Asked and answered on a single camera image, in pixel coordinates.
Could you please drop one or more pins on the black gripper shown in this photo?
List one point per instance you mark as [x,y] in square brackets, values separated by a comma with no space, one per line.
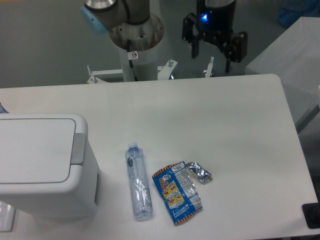
[214,22]

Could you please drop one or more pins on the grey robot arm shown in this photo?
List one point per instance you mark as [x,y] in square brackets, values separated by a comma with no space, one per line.
[104,15]

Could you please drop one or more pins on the white plastic trash can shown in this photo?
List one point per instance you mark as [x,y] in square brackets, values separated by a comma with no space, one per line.
[74,197]

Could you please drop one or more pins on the white trash can lid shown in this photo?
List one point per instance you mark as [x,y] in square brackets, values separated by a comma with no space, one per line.
[35,151]

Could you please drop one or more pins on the blue object top right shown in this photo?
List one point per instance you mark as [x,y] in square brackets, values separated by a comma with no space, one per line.
[291,10]

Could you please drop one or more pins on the white covered side table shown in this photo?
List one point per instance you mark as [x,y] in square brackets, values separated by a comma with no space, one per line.
[295,58]

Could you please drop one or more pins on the crumpled silver foil wrapper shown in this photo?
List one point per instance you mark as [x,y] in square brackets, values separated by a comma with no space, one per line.
[203,175]

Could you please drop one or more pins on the blue snack wrapper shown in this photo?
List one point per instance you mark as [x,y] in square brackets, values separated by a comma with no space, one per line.
[178,192]

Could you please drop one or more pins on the clear empty plastic bottle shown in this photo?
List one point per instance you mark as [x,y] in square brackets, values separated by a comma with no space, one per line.
[138,183]

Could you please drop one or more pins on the black device at table edge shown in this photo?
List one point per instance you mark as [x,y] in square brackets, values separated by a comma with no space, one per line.
[311,213]

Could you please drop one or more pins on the blue patterned object left edge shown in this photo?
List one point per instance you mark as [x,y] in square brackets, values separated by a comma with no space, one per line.
[3,110]

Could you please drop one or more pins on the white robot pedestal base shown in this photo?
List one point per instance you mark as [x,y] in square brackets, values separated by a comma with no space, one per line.
[140,55]

